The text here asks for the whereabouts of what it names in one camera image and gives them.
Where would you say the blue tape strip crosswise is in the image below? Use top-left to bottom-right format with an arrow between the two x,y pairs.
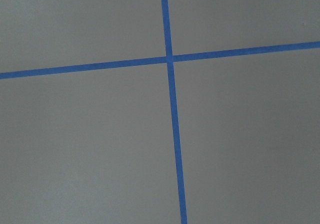
0,41 -> 320,79

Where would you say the blue tape strip lengthwise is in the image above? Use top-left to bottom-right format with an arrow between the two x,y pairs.
161,0 -> 188,224

